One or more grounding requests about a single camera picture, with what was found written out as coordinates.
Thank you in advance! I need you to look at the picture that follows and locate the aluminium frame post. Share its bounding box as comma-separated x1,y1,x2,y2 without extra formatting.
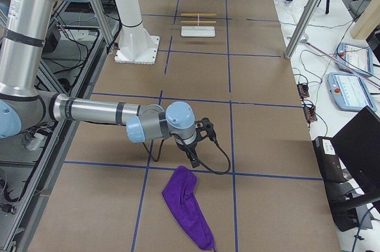
284,0,320,59

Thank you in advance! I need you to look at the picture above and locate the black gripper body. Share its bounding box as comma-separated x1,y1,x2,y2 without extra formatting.
176,142,200,168

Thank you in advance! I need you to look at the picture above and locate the white camera mast pedestal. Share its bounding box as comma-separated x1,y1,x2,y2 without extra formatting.
115,0,160,65

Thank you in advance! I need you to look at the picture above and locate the wooden rack dowel far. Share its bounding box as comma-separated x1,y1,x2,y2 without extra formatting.
180,12,217,18

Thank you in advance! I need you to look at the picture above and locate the wooden rack dowel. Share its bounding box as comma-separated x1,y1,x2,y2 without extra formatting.
180,20,217,25
180,12,217,18

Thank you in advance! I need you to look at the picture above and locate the black monitor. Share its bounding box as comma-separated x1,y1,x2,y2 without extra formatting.
331,106,379,193

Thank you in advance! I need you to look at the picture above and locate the purple towel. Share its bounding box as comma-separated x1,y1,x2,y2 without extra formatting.
161,166,216,251

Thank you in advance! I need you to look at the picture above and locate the wooden rack dowel near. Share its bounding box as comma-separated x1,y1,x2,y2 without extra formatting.
180,20,217,25

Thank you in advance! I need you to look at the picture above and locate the metal reacher grabber stick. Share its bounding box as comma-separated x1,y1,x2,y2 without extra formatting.
299,39,379,90

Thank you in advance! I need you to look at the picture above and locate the teach pendant near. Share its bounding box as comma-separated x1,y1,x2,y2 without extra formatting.
327,73,377,112

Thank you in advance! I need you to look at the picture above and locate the teach pendant far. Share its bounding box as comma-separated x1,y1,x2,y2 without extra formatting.
335,42,373,77

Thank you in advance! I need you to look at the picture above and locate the white towel rack base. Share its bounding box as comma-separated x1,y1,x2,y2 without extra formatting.
181,26,216,37

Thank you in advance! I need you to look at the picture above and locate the orange connector box far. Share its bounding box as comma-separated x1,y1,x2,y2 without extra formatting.
297,83,309,99

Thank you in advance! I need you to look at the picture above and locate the orange connector box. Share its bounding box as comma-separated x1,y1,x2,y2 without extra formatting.
303,105,318,124
297,83,309,99

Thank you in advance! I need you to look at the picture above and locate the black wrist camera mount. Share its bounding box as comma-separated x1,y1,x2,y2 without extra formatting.
195,118,217,142

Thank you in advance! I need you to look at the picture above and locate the orange connector box near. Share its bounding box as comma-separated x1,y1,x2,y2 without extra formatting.
303,105,318,124

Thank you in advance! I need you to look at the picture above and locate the teach pendant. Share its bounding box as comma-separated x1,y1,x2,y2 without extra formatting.
335,42,373,77
327,73,377,112

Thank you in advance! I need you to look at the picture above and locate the black monitor stand box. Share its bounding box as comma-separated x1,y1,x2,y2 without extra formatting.
312,136,379,232

